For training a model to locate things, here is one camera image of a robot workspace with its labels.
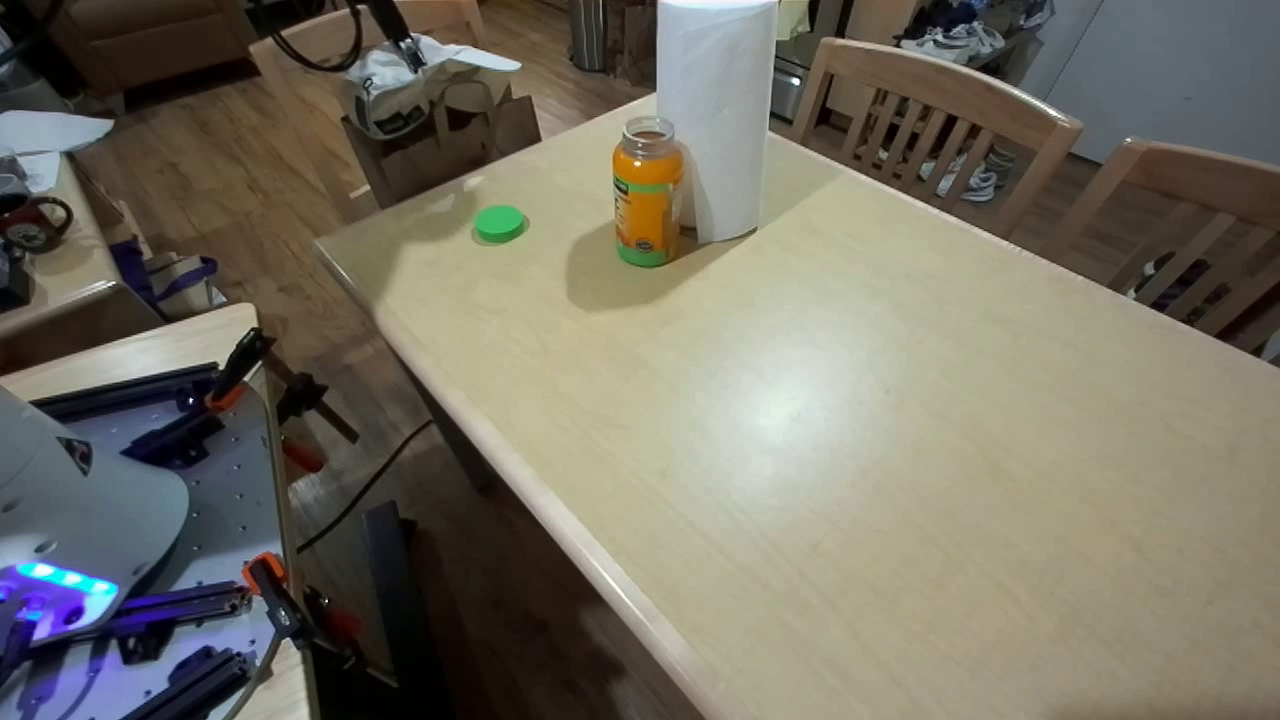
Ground wooden slat-back chair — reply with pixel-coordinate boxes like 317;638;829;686
787;33;1090;242
245;0;494;224
1044;132;1280;366

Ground metal trash can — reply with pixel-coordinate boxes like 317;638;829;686
569;0;625;77

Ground green plastic lid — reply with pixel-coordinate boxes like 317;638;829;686
469;198;533;247

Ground brown armchair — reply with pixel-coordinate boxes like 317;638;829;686
43;0;259;94

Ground orange juice bottle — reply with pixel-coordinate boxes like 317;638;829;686
608;110;693;270

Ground white paper towel roll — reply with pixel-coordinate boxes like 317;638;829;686
654;0;782;247

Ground white paper sheet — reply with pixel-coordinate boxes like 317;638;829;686
0;106;119;196

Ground black orange bar clamp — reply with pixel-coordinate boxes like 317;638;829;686
119;322;370;475
113;548;372;672

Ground black headphones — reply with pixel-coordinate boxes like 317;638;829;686
0;192;82;260

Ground grey robot mounting plate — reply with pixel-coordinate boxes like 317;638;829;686
0;362;298;720

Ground grey shoes pile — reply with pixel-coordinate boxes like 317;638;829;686
901;0;1056;73

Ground white sneaker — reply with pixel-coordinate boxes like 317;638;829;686
915;146;1007;208

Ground white door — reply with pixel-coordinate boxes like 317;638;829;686
1025;0;1280;173

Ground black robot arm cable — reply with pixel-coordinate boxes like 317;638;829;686
272;0;372;77

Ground black floor cable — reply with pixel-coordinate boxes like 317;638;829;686
289;417;439;559

